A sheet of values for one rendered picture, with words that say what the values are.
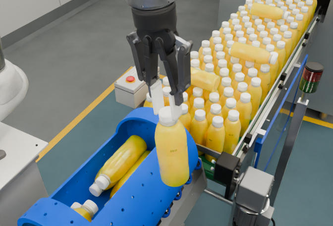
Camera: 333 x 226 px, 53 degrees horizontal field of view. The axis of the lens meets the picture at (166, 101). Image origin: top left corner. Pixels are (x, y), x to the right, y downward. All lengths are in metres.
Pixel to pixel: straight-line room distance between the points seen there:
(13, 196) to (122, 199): 0.59
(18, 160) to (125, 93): 0.47
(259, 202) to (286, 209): 1.04
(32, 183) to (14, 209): 0.11
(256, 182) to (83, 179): 0.66
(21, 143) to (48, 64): 2.47
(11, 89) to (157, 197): 0.64
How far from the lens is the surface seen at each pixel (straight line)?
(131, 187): 0.87
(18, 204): 1.40
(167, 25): 0.56
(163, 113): 0.69
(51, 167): 2.62
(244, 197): 1.39
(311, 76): 1.29
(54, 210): 0.84
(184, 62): 0.58
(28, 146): 1.33
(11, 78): 1.24
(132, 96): 1.37
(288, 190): 2.50
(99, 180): 1.01
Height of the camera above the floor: 1.90
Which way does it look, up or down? 39 degrees down
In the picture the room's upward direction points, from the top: straight up
